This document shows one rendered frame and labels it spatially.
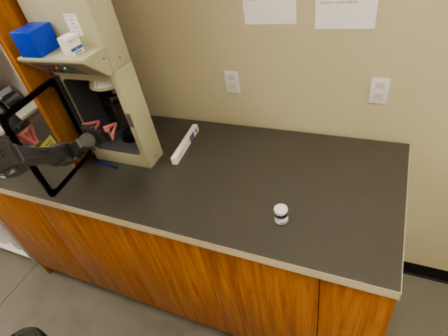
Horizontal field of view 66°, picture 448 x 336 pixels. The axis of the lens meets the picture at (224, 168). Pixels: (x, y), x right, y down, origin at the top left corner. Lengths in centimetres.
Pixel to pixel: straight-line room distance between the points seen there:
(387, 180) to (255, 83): 69
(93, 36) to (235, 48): 59
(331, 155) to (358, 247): 47
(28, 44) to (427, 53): 138
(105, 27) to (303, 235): 99
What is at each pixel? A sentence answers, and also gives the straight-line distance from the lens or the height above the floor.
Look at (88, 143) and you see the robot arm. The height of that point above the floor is 122.
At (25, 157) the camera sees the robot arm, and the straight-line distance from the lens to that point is 113.
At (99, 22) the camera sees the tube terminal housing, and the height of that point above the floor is 159.
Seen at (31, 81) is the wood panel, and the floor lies 139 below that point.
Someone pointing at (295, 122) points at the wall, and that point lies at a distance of 168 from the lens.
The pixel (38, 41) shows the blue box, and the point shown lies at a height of 156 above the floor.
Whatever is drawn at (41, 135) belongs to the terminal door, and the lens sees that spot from 154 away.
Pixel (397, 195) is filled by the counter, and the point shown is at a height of 94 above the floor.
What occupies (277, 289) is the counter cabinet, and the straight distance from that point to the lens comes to 139.
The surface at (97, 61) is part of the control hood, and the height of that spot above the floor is 148.
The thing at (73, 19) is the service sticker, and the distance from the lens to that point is 138.
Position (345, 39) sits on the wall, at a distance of 146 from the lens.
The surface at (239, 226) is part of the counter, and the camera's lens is 127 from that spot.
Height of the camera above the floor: 192
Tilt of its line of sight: 40 degrees down
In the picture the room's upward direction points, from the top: 12 degrees counter-clockwise
